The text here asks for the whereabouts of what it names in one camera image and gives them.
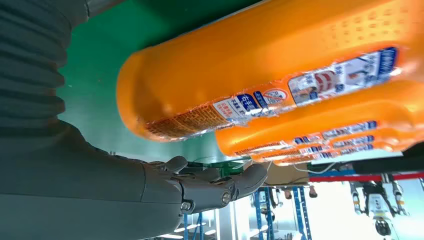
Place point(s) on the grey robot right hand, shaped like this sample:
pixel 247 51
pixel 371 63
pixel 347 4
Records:
pixel 82 192

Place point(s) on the green table mat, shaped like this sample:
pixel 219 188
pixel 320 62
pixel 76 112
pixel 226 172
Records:
pixel 92 66

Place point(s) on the blue shelving rack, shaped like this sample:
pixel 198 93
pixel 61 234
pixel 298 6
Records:
pixel 258 215

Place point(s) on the brown cardboard box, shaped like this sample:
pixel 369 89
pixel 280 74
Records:
pixel 285 174

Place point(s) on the red bar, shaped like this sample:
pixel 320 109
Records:
pixel 348 179

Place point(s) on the white table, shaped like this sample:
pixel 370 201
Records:
pixel 357 158

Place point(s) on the hanging humanoid robot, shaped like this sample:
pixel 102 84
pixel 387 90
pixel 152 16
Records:
pixel 377 202

